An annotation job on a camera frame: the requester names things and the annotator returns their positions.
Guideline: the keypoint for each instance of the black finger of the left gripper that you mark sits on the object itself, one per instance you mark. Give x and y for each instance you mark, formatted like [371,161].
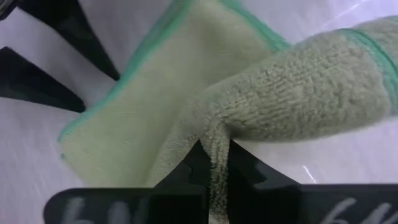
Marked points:
[71,28]
[31,81]

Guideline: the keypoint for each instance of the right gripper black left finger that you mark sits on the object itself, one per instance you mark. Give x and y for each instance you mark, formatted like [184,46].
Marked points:
[140,205]

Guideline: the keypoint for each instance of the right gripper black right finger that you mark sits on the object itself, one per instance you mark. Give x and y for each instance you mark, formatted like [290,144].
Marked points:
[280,205]

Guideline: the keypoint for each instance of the light green microfiber towel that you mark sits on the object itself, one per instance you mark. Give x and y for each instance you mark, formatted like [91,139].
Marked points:
[280,93]

